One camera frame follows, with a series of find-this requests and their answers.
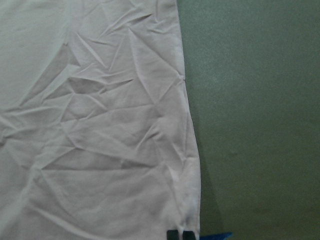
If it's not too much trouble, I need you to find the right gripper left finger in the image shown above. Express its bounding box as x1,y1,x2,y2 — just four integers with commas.
166,229,179,240

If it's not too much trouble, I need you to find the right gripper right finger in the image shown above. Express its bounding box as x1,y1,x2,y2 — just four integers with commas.
182,230,196,240

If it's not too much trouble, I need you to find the pink Snoopy t-shirt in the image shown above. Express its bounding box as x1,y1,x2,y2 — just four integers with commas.
0,0,201,240

